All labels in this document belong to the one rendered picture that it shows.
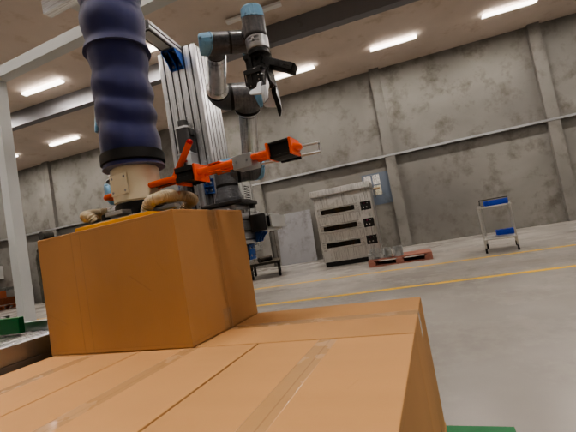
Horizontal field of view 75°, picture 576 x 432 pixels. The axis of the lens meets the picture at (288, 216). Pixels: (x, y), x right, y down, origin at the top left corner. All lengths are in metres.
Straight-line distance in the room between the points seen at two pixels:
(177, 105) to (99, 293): 1.38
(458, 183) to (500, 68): 3.46
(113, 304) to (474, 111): 11.80
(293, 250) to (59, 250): 10.72
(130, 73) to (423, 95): 11.33
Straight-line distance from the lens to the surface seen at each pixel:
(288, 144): 1.13
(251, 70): 1.27
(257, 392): 0.73
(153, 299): 1.20
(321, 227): 8.80
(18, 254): 4.97
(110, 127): 1.46
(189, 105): 2.35
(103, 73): 1.54
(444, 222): 11.91
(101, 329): 1.38
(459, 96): 12.52
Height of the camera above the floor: 0.80
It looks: 4 degrees up
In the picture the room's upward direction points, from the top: 10 degrees counter-clockwise
